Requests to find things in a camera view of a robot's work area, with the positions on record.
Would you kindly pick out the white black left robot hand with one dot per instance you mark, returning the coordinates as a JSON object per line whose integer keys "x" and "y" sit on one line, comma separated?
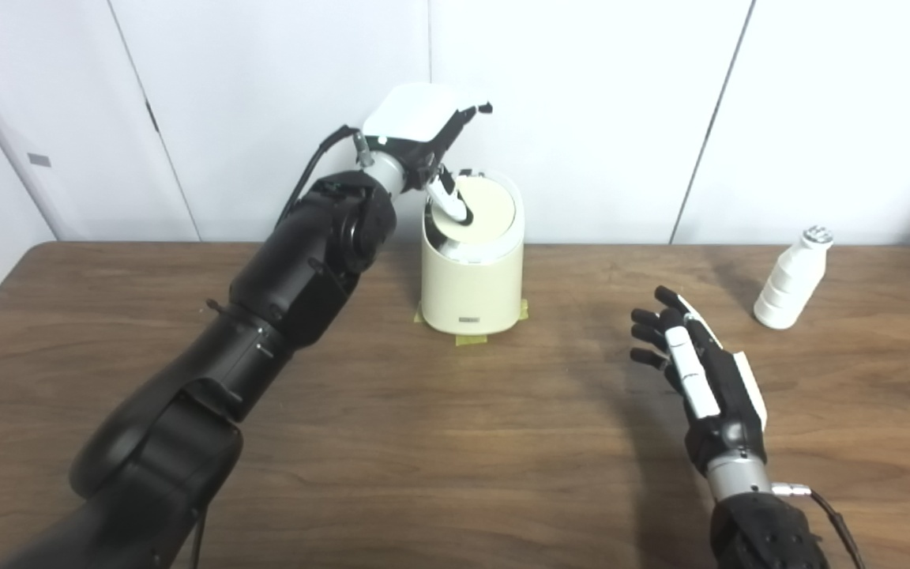
{"x": 411, "y": 111}

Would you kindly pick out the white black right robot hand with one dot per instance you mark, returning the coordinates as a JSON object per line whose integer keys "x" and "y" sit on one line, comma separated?
{"x": 727, "y": 395}

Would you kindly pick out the small white plastic bottle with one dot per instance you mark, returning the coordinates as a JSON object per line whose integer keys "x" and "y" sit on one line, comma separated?
{"x": 787, "y": 284}

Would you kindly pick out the cream round bin lid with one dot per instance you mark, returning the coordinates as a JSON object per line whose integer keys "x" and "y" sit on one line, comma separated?
{"x": 494, "y": 207}

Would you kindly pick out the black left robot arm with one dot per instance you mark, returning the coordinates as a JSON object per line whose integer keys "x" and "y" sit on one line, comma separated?
{"x": 281, "y": 276}

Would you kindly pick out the cream-colored cylindrical bin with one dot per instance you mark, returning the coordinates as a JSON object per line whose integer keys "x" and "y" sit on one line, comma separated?
{"x": 471, "y": 284}

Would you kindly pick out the black wall panel hinge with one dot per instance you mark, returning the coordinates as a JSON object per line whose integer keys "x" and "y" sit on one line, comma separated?
{"x": 152, "y": 117}

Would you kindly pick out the small gray wall label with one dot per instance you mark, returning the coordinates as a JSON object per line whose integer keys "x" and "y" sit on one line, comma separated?
{"x": 39, "y": 160}

